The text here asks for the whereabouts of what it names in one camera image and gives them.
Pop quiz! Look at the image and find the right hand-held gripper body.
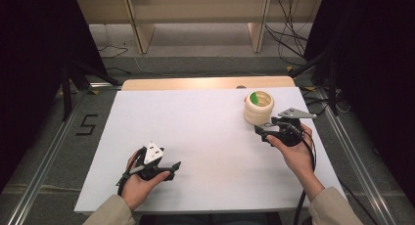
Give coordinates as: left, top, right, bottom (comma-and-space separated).
260, 107, 318, 148

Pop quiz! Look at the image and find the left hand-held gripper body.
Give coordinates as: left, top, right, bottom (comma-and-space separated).
136, 141, 177, 182

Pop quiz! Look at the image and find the cream ribbed pen holder cup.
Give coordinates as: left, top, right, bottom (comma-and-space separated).
243, 90, 275, 126

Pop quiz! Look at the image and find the person's right hand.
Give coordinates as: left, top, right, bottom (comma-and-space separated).
265, 122, 316, 184

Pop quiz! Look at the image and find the person's left hand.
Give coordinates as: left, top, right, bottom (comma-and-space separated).
120, 149, 171, 211

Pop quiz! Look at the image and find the white table cover board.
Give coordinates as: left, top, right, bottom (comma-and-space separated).
73, 86, 347, 215

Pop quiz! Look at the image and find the black tripod stand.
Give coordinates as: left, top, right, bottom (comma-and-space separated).
60, 54, 122, 122
288, 45, 342, 117

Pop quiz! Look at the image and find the light wooden table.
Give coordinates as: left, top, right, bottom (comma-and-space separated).
120, 75, 297, 92

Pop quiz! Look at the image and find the dark curtain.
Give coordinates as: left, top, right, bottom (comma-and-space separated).
0, 0, 110, 194
302, 0, 415, 200

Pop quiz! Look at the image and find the light wooden desk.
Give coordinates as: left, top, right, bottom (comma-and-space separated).
75, 0, 325, 55

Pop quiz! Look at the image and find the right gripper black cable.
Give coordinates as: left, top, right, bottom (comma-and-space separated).
277, 120, 318, 225

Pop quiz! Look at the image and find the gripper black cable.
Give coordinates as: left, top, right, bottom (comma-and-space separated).
277, 120, 318, 225
115, 148, 147, 198

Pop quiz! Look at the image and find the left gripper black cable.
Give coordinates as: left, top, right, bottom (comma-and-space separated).
115, 148, 147, 198

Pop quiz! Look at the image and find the aluminium floor rail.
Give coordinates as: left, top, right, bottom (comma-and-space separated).
5, 87, 86, 225
314, 87, 398, 225

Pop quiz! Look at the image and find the bundle of black cables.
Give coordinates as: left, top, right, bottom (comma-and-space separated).
264, 0, 316, 67

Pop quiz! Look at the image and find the thin black floor cable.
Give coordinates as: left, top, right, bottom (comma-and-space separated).
97, 44, 129, 59

